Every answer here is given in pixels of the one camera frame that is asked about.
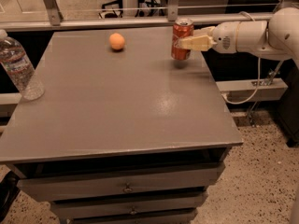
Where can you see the red coke can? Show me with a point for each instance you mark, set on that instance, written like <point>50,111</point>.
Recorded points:
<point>182,28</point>

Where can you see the top grey drawer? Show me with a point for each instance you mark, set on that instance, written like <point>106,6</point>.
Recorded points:
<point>70,187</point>

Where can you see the bottom grey drawer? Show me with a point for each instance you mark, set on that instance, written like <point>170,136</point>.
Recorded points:
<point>158,217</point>

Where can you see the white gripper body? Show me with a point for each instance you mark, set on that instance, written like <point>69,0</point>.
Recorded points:
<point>224,37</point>

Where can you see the grey drawer cabinet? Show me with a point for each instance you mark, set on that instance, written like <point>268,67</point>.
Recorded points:
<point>104,111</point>

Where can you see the metal railing frame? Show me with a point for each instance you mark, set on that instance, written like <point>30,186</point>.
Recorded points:
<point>56,15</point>

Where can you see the middle grey drawer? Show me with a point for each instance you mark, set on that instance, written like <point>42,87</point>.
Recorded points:
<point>138,203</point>

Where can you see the orange fruit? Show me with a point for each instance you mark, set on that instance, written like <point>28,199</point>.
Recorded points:
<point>116,41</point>

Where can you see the grey drawer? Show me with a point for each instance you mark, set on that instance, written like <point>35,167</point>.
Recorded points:
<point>70,187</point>
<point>138,203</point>
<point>158,217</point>

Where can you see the black office chair base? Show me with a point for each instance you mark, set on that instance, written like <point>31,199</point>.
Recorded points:
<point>112,9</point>

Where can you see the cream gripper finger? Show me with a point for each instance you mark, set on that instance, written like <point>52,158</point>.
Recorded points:
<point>198,43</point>
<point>204,31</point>

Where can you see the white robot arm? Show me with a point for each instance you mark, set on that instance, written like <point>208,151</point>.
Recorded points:
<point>258,185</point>

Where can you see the clear plastic water bottle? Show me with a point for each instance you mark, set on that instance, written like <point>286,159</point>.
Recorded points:
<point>19,68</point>

